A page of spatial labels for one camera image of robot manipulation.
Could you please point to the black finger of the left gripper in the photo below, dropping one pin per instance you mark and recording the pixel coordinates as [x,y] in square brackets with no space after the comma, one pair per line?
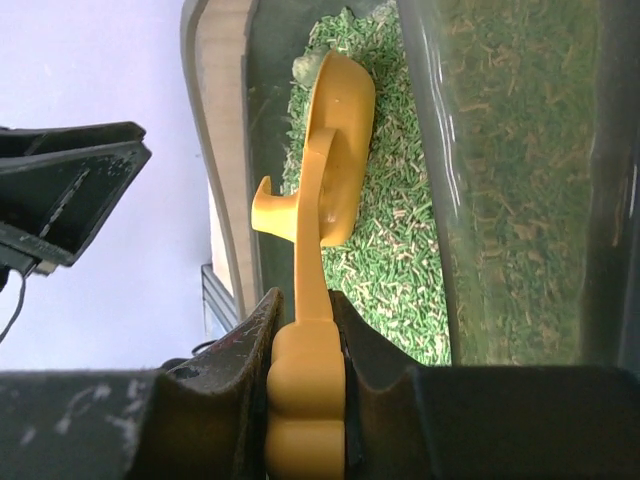
[59,186]

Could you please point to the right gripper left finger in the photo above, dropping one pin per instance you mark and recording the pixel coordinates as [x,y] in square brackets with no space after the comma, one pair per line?
[203,419]

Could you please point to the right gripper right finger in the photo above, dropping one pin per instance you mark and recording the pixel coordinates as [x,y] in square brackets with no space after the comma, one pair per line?
[406,420]

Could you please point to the yellow litter scoop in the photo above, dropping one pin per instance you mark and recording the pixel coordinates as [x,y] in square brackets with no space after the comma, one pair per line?
[306,381]

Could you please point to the dark grey litter box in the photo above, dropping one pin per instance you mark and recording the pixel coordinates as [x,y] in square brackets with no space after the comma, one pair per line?
[498,222]

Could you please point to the green litter clumps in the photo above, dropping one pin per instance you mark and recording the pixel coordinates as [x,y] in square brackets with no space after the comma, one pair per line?
[305,68]

